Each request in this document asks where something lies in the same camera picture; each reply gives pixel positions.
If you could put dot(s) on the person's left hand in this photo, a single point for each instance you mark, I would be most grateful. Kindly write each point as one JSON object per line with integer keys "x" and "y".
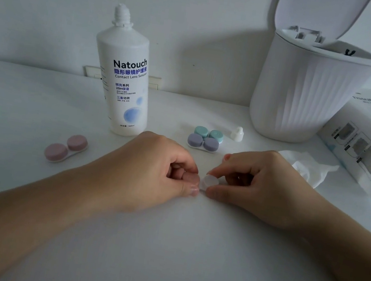
{"x": 141, "y": 170}

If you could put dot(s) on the person's right hand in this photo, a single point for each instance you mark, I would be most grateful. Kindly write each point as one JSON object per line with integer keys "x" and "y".
{"x": 269, "y": 188}

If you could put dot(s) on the person's right thumb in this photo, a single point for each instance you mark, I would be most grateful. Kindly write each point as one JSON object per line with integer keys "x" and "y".
{"x": 222, "y": 193}

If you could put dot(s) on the person's left thumb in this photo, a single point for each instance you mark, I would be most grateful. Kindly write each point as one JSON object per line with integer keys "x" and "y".
{"x": 184, "y": 188}

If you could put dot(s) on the person's right forearm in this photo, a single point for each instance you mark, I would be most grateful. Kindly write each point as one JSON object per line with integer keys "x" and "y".
{"x": 345, "y": 243}

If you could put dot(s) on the person's left forearm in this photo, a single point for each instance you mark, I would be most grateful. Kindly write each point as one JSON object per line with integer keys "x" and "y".
{"x": 22, "y": 224}

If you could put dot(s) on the purple contact lens case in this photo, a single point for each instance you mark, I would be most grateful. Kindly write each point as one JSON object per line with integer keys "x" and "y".
{"x": 202, "y": 143}

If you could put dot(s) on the green contact lens case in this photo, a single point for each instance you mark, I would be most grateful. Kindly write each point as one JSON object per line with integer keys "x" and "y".
{"x": 209, "y": 134}

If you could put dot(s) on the small white bottle cap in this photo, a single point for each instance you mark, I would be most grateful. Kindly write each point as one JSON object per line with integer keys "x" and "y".
{"x": 237, "y": 135}

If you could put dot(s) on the crumpled white tissue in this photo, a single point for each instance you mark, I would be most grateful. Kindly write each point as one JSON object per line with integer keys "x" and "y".
{"x": 312, "y": 167}

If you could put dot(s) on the white lens solution bottle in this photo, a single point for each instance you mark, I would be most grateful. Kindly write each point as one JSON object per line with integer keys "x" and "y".
{"x": 122, "y": 82}

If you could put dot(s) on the white ribbed trash bin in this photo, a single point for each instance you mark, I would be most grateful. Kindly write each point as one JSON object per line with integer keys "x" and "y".
{"x": 299, "y": 94}

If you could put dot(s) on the pink contact lens case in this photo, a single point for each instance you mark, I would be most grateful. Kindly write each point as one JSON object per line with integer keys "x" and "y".
{"x": 63, "y": 148}

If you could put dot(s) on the white tissue paper pack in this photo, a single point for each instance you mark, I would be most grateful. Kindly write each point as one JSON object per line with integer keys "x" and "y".
{"x": 369, "y": 141}

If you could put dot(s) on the small black object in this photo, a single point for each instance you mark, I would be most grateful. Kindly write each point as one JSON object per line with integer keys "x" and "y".
{"x": 349, "y": 52}

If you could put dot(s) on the white trash bin lid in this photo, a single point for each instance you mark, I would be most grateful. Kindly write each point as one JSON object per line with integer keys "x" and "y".
{"x": 317, "y": 10}

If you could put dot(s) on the white wall socket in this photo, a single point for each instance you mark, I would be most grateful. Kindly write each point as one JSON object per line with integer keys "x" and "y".
{"x": 92, "y": 73}

